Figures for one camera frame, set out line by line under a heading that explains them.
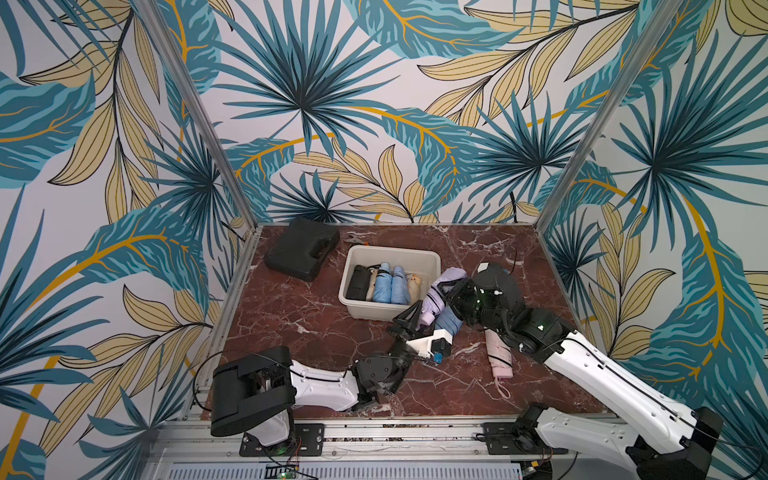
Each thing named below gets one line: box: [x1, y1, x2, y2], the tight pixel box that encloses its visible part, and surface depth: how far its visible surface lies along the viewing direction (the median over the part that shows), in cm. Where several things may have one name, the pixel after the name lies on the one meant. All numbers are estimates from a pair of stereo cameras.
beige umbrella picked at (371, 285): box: [366, 269, 378, 301], surface depth 97 cm
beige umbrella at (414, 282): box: [408, 274, 422, 305], surface depth 100 cm
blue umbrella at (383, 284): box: [373, 262, 393, 303], surface depth 96 cm
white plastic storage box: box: [338, 245, 442, 321], surface depth 95 cm
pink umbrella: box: [484, 329, 514, 400], surface depth 85 cm
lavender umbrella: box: [421, 267, 468, 326], surface depth 69 cm
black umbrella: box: [346, 264, 371, 301], surface depth 96 cm
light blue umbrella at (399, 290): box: [390, 265, 411, 305], surface depth 94 cm
